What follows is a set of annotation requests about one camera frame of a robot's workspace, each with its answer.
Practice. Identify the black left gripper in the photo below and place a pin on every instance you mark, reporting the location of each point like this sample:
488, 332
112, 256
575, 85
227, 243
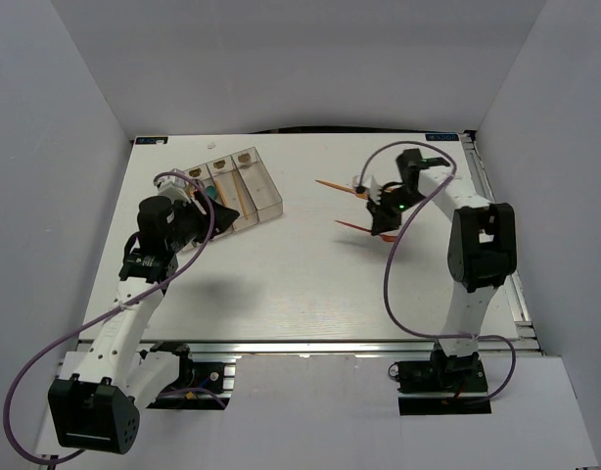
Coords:
203, 219

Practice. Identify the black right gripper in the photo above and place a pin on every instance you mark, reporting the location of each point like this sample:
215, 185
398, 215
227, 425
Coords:
381, 219

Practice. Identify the orange plastic chopstick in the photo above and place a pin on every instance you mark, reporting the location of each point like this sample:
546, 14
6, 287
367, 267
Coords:
240, 196
220, 191

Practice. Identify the orange plastic fork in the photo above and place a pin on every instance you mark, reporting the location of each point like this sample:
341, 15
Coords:
385, 237
342, 188

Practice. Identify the teal plastic spoon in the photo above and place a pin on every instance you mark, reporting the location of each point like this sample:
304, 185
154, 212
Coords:
212, 192

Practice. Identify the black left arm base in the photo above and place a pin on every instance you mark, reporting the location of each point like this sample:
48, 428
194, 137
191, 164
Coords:
196, 378

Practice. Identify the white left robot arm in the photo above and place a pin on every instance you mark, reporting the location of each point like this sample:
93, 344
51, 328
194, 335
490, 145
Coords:
98, 406

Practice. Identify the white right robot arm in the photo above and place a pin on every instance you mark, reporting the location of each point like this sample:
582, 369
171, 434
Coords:
481, 251

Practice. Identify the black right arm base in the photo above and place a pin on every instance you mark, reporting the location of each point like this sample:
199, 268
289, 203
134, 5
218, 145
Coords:
420, 392

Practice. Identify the clear four-compartment organizer tray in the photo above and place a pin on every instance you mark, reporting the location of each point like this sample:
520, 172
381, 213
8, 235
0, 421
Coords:
263, 200

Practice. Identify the blue label sticker right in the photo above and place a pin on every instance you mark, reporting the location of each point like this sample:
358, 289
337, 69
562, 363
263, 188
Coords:
441, 137

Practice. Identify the blue label sticker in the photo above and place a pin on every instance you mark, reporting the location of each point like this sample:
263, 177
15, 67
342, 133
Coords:
151, 140
441, 137

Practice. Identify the blue label sticker left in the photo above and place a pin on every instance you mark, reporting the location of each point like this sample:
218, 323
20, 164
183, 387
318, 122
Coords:
151, 140

